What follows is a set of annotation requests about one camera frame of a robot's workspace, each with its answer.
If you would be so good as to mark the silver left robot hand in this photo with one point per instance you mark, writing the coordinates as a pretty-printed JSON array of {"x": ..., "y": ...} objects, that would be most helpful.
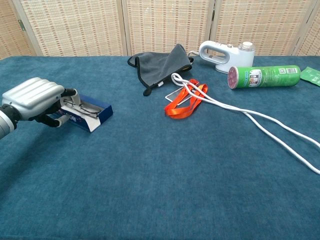
[{"x": 35, "y": 97}]

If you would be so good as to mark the black eyeglasses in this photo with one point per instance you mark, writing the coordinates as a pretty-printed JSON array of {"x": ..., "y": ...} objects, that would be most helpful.
[{"x": 86, "y": 109}]

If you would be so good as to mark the blue glasses case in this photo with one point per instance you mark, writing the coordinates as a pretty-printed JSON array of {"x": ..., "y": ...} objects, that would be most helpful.
[{"x": 105, "y": 112}]

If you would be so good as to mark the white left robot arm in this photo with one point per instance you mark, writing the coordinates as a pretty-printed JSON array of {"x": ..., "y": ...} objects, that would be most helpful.
[{"x": 6, "y": 122}]

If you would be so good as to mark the grey cloth with black trim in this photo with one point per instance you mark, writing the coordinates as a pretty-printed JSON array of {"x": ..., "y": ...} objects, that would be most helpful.
[{"x": 160, "y": 67}]

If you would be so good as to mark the white badge card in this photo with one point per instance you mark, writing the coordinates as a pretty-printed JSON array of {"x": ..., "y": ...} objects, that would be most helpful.
[{"x": 172, "y": 96}]

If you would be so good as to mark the woven bamboo folding screen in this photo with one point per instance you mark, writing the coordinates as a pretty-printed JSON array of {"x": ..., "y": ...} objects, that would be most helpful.
[{"x": 162, "y": 25}]

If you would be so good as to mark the blue table mat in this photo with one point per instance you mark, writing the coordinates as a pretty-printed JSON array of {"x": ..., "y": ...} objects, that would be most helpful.
[{"x": 160, "y": 175}]

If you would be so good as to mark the white handheld garment steamer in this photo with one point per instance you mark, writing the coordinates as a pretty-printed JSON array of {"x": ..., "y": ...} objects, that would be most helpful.
[{"x": 235, "y": 57}]

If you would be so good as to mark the green chips can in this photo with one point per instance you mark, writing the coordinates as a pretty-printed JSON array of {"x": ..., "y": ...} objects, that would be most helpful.
[{"x": 270, "y": 76}]

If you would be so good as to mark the green foil sachet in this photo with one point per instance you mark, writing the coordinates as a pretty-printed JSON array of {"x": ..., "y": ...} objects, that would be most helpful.
[{"x": 312, "y": 76}]

